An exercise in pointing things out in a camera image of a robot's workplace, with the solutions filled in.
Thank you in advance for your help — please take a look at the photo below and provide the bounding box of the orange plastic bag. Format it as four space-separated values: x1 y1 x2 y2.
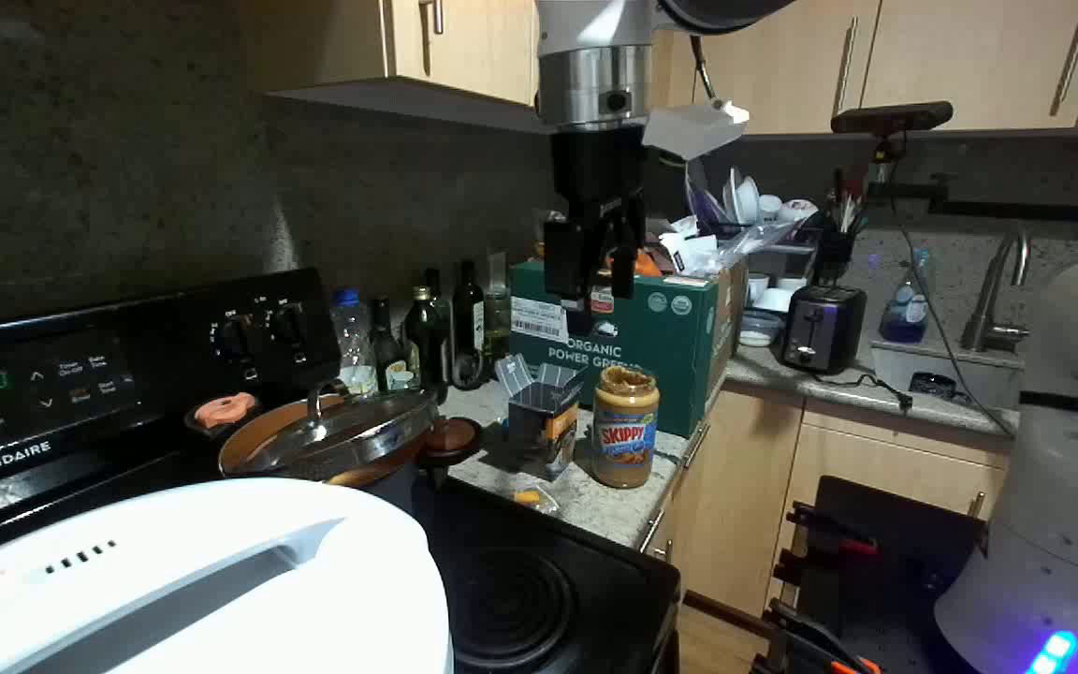
629 245 679 282

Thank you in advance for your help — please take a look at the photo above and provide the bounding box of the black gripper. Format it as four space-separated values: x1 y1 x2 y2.
540 125 652 302

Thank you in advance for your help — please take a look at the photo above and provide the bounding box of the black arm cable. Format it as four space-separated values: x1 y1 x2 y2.
684 30 725 113

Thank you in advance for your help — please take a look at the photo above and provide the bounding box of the small spice jar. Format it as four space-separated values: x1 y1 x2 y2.
379 354 419 397

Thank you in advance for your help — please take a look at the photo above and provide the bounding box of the metal sink faucet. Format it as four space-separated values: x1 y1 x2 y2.
957 228 1037 357

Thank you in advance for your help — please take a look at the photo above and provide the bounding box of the green cardboard box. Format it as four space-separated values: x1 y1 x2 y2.
505 252 744 438

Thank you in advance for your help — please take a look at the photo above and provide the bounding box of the black Frigidaire stove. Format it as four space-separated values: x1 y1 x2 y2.
0 267 684 674

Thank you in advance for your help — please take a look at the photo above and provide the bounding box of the black stereo camera on stand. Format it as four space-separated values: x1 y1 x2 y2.
808 98 957 291

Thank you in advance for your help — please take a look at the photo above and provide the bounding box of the black toaster cable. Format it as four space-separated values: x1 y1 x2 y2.
853 359 917 416

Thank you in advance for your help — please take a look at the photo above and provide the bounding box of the black base platform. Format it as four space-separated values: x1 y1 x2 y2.
768 472 996 674

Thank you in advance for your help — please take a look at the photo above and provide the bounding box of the light wood lower cabinet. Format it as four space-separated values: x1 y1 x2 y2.
652 382 1019 674

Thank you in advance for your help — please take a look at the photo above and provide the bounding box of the dark box with clear flaps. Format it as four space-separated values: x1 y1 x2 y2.
489 354 589 488

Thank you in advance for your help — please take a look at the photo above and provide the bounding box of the white rice cooker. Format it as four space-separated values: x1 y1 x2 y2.
0 477 457 674

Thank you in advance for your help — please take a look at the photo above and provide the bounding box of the orange black clamp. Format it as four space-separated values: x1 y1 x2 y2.
782 498 885 566
753 598 887 674

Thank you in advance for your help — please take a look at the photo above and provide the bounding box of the pile of white dishes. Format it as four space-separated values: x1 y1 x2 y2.
669 145 818 286

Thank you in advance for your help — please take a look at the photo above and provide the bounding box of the thin camera cable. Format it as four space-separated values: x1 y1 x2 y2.
885 183 1019 441

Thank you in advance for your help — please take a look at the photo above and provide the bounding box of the slim dark glass bottle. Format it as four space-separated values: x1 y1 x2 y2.
403 282 454 395

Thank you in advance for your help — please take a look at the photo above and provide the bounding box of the peanut butter jar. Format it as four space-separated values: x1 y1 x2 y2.
584 365 666 496

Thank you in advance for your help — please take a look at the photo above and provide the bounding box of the black coffee maker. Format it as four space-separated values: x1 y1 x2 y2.
771 276 871 377

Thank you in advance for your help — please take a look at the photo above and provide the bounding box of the clear bottle with blue cap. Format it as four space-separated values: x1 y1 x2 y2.
329 286 384 400

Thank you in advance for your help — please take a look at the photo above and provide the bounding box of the blue soap bottle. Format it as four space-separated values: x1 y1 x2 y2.
876 252 934 347

